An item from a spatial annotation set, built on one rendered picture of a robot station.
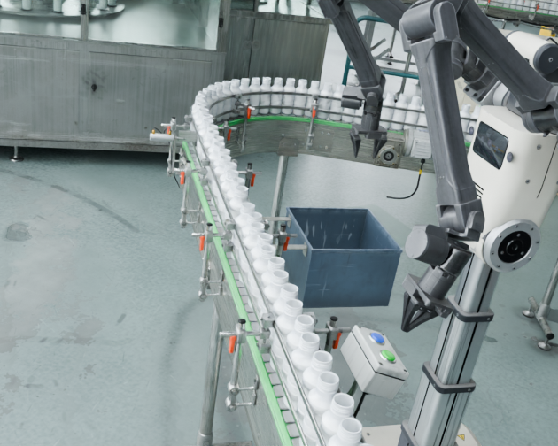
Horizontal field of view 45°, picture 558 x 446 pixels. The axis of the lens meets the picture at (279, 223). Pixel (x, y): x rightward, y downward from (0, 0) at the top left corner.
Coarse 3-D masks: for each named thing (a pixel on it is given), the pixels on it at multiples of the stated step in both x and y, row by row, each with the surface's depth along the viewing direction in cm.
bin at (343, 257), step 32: (288, 224) 233; (320, 224) 242; (352, 224) 245; (288, 256) 234; (320, 256) 211; (352, 256) 214; (384, 256) 217; (320, 288) 217; (352, 288) 220; (384, 288) 224
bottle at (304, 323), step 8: (296, 320) 135; (304, 320) 137; (312, 320) 135; (296, 328) 135; (304, 328) 134; (312, 328) 135; (288, 336) 136; (296, 336) 135; (288, 344) 136; (296, 344) 134; (288, 368) 137
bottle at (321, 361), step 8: (320, 352) 126; (328, 352) 126; (312, 360) 125; (320, 360) 127; (328, 360) 126; (312, 368) 125; (320, 368) 124; (328, 368) 124; (304, 376) 126; (312, 376) 125; (304, 384) 126; (312, 384) 124; (304, 408) 127; (304, 416) 128
